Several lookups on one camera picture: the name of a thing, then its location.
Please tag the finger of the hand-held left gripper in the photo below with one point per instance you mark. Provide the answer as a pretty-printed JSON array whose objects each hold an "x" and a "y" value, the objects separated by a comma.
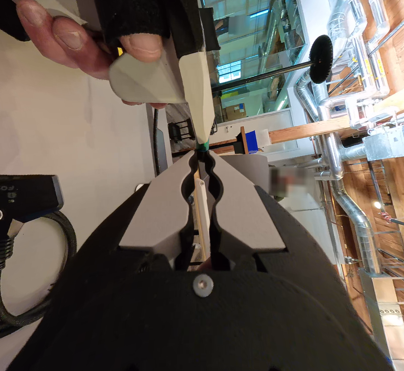
[{"x": 197, "y": 93}]

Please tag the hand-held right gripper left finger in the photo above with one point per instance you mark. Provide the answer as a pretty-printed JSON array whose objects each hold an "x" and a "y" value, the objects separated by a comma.
[{"x": 151, "y": 216}]

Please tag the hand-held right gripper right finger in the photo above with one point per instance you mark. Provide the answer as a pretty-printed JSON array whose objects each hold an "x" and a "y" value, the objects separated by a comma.
[{"x": 249, "y": 216}]

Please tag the person's right hand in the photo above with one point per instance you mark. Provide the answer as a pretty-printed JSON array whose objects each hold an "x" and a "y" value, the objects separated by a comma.
[{"x": 206, "y": 264}]

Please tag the yellow box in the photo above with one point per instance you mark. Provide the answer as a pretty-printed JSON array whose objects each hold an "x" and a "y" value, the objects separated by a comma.
[{"x": 230, "y": 95}]

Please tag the cardboard box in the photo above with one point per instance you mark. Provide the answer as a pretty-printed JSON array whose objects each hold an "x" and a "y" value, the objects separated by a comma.
[{"x": 235, "y": 111}]

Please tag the blue box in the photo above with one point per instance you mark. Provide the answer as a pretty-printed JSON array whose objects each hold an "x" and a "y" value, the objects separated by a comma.
[{"x": 251, "y": 142}]

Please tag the brown wooden table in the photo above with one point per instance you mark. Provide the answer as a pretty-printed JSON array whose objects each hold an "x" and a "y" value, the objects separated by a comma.
[{"x": 315, "y": 129}]

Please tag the thin black pole stand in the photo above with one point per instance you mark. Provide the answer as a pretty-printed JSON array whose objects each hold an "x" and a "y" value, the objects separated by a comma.
[{"x": 321, "y": 58}]

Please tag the silver pipes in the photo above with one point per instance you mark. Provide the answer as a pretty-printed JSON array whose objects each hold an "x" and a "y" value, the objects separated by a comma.
[{"x": 356, "y": 61}]

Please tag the white bracket bar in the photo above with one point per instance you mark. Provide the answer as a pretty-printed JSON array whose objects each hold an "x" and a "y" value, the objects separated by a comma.
[{"x": 202, "y": 213}]

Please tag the silver flexible duct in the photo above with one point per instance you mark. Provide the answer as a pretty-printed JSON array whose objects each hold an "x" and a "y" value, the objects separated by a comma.
[{"x": 359, "y": 219}]

